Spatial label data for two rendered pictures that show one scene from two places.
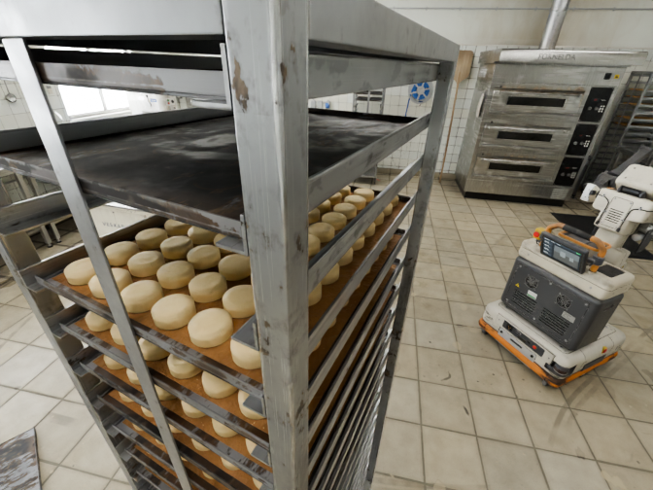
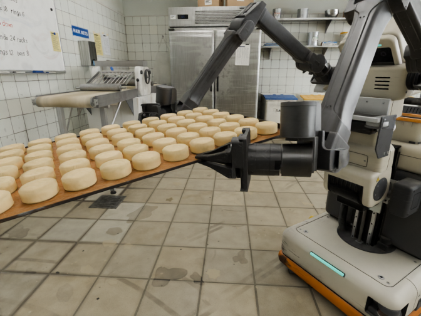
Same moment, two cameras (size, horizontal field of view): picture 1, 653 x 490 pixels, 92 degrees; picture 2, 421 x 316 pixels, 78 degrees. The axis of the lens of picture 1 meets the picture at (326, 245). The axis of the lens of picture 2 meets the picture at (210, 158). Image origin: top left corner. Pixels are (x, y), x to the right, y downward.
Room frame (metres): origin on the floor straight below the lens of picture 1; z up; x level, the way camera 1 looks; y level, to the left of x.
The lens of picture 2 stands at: (2.82, -2.59, 1.12)
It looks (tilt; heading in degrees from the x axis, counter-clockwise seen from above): 18 degrees down; 174
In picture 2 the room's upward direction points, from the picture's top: straight up
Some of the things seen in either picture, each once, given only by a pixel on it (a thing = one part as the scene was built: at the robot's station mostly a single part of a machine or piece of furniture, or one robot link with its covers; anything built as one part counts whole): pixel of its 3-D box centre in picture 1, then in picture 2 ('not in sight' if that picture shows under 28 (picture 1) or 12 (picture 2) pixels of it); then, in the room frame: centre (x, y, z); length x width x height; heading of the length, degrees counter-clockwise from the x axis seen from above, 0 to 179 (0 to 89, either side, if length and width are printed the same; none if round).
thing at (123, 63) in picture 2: not in sight; (121, 63); (-0.64, -3.29, 1.23); 0.58 x 0.19 x 0.07; 80
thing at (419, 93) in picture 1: (416, 113); not in sight; (5.81, -1.46, 1.10); 0.41 x 0.17 x 1.10; 80
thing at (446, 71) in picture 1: (394, 350); not in sight; (0.74, -0.23, 0.97); 0.03 x 0.03 x 1.70; 64
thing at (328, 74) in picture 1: (388, 73); not in sight; (0.47, -0.07, 1.77); 0.64 x 0.03 x 0.03; 154
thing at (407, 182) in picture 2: not in sight; (371, 192); (1.84, -1.75, 0.61); 0.28 x 0.27 x 0.25; 25
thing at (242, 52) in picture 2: not in sight; (242, 54); (-1.32, -1.63, 1.39); 0.22 x 0.03 x 0.31; 80
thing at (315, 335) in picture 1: (368, 250); not in sight; (0.47, -0.07, 1.50); 0.64 x 0.03 x 0.03; 154
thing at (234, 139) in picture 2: not in sight; (219, 153); (2.37, -2.52, 0.98); 0.09 x 0.07 x 0.07; 70
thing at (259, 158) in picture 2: not in sight; (259, 159); (2.39, -2.46, 0.98); 0.07 x 0.07 x 0.10; 70
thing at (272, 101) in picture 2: not in sight; (276, 115); (-1.75, -0.87, 0.38); 0.64 x 0.54 x 0.77; 172
